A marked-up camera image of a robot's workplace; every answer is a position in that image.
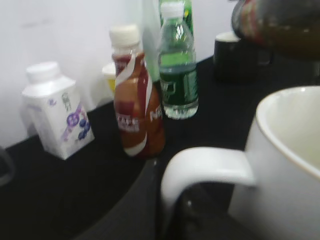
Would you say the white blueberry milk carton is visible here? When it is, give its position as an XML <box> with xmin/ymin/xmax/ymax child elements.
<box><xmin>21</xmin><ymin>61</ymin><xmax>95</xmax><ymax>160</ymax></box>

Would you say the cola bottle red label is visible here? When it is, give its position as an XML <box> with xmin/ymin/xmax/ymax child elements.
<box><xmin>231</xmin><ymin>0</ymin><xmax>320</xmax><ymax>61</ymax></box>

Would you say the black ceramic mug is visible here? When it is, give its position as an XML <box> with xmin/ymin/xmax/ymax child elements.
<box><xmin>213</xmin><ymin>31</ymin><xmax>274</xmax><ymax>84</ymax></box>

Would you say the brown Nescafe coffee bottle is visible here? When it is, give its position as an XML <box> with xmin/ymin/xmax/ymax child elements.
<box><xmin>109</xmin><ymin>24</ymin><xmax>165</xmax><ymax>158</ymax></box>

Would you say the white ceramic mug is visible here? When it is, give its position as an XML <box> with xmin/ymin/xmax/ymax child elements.
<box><xmin>160</xmin><ymin>86</ymin><xmax>320</xmax><ymax>240</ymax></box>

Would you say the green Sprite bottle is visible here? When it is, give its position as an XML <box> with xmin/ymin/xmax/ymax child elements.
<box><xmin>158</xmin><ymin>0</ymin><xmax>194</xmax><ymax>35</ymax></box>

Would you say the clear water bottle green label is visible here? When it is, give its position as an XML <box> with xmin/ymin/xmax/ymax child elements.
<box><xmin>158</xmin><ymin>1</ymin><xmax>199</xmax><ymax>120</ymax></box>

